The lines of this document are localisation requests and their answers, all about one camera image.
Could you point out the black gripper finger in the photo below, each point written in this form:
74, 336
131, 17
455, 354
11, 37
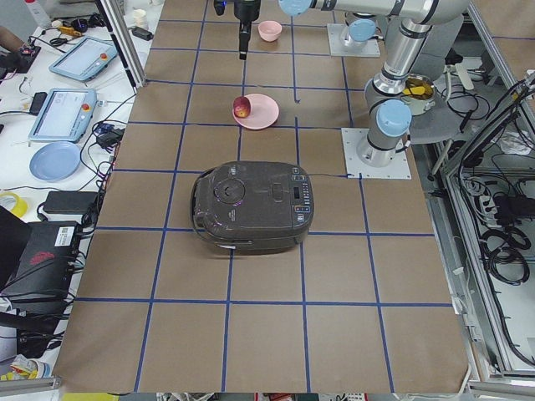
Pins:
244, 38

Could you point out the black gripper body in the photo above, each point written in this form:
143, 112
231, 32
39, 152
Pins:
243, 10

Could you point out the pink bowl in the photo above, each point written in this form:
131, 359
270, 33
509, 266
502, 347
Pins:
269, 31

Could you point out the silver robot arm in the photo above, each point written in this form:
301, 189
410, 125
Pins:
389, 117
359, 28

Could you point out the red apple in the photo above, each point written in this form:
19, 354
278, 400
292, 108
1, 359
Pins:
241, 107

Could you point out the pink plate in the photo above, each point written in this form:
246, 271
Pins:
264, 111

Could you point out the steel bowl on chair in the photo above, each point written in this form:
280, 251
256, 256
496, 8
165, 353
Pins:
419, 94

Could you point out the blue plate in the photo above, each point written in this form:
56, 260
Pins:
55, 161

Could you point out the white paper cup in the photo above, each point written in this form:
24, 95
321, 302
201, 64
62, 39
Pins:
140, 18

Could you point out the small black adapter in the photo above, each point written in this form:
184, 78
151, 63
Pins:
142, 33

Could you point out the far teach pendant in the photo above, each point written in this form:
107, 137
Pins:
85, 60

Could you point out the teach pendant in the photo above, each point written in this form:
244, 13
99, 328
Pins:
85, 60
64, 116

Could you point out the dark brown rice cooker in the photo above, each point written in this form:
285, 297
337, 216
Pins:
252, 205

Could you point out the near teach pendant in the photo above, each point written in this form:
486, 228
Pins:
64, 116

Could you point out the black power adapter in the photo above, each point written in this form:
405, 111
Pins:
69, 202

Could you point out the yellow tape roll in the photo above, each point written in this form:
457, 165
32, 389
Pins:
13, 203

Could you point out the black computer box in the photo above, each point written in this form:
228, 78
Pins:
37, 258

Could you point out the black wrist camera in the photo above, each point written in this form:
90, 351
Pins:
219, 7

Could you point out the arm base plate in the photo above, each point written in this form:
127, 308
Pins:
342, 45
363, 161

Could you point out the aluminium frame post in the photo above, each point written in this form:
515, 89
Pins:
120, 35

